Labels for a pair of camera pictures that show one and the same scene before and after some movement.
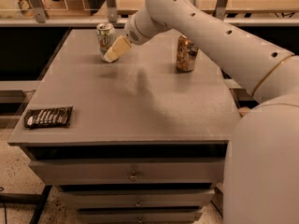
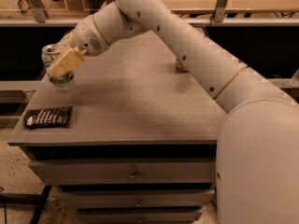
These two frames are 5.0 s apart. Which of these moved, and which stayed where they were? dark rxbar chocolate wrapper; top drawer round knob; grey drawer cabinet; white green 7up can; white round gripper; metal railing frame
Moved: white round gripper; white green 7up can
Stayed: grey drawer cabinet; dark rxbar chocolate wrapper; metal railing frame; top drawer round knob
